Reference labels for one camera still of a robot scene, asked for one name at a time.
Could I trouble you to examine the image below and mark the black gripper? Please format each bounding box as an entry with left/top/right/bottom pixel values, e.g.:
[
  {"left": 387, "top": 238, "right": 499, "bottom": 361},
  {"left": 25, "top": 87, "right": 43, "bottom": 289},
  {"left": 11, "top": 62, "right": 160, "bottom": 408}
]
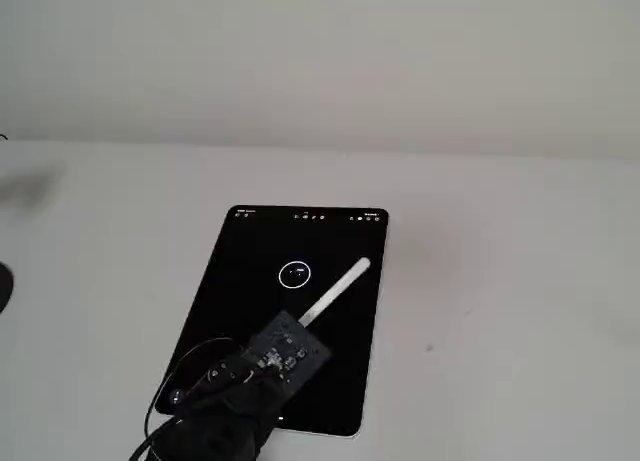
[{"left": 197, "top": 348, "right": 284, "bottom": 435}]

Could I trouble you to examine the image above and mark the white stylus pen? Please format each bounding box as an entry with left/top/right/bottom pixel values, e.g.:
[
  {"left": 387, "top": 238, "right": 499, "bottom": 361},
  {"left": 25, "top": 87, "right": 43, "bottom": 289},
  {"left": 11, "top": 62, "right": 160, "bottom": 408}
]
[{"left": 298, "top": 257, "right": 372, "bottom": 328}]

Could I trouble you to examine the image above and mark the black screen tablet silver edge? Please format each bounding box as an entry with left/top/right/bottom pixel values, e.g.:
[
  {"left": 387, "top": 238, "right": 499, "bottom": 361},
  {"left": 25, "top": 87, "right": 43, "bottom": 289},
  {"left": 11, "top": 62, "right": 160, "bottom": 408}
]
[{"left": 154, "top": 205, "right": 390, "bottom": 438}]

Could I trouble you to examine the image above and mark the black rounded object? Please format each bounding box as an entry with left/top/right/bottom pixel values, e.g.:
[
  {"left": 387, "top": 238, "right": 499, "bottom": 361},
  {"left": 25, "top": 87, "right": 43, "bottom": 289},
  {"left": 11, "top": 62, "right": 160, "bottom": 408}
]
[{"left": 0, "top": 262, "right": 15, "bottom": 316}]

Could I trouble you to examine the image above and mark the thin black cable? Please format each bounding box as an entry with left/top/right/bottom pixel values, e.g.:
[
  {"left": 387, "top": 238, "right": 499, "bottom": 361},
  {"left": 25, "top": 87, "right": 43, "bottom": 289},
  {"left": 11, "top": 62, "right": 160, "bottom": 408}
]
[{"left": 143, "top": 337, "right": 236, "bottom": 440}]

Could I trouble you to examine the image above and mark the dark camera circuit board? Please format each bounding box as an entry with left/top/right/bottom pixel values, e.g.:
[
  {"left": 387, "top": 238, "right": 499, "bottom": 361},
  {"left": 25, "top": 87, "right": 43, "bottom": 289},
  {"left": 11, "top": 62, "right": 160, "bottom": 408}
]
[{"left": 248, "top": 309, "right": 334, "bottom": 398}]

